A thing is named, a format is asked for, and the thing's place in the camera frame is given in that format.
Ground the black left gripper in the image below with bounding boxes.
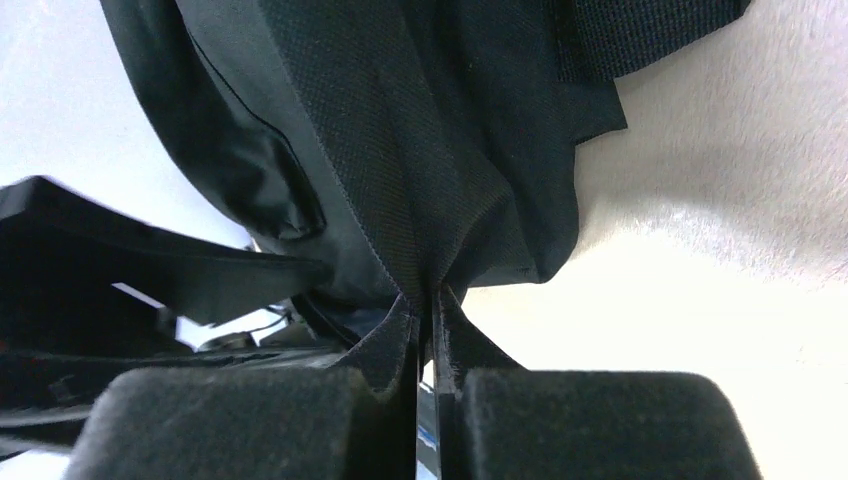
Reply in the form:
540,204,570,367
1,176,343,458

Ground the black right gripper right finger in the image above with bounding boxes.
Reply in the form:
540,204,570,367
432,288,760,479

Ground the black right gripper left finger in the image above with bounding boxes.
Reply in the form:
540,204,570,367
65,298,419,479

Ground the black student backpack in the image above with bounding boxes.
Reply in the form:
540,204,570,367
102,1,747,343

